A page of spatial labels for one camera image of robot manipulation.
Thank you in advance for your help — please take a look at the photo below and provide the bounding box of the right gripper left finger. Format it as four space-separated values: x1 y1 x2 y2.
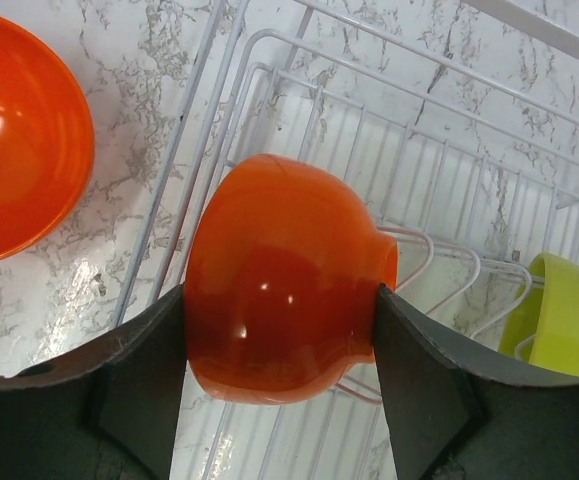
0 286 187 479

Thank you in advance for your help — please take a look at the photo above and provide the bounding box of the orange bowl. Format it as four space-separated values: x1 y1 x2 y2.
0 17 95 260
184 154 398 405

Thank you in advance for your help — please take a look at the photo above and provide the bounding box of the orange bowl front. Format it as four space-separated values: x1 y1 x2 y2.
0 17 95 260

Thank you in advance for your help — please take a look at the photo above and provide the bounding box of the white wire dish rack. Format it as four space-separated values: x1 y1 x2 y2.
116 0 579 480

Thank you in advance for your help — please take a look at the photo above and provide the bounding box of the lime green bowl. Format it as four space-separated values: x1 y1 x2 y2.
498 253 579 377

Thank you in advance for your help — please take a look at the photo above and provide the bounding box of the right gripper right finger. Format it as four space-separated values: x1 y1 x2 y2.
373 286 579 479

